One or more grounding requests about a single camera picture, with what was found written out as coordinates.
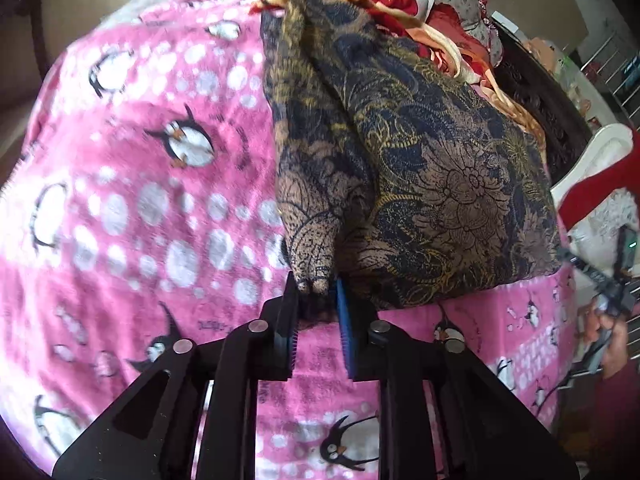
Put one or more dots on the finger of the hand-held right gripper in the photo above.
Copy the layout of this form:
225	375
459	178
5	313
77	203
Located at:
582	267

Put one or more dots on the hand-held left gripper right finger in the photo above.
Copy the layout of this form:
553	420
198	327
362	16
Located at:
346	330

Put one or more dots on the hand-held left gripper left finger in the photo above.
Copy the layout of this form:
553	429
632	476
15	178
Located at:
292	325

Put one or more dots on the dark floral patterned garment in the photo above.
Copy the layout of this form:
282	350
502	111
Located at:
425	185

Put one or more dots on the person's right forearm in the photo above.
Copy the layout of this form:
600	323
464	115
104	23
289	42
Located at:
615	410

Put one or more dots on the person's right hand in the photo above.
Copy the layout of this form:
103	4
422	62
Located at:
612	347

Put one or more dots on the red cloth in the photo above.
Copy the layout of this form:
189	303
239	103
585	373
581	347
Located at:
605	175

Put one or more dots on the dark carved wooden headboard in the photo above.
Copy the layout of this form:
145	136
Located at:
530	95

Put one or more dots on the metal railing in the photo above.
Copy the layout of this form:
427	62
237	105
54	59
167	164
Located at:
617	75

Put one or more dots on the pink penguin print blanket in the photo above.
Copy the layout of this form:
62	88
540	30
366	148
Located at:
125	210

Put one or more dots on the orange red floral blanket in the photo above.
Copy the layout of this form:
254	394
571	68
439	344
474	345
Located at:
397	5

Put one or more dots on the white furniture frame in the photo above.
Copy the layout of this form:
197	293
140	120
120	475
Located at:
600	240

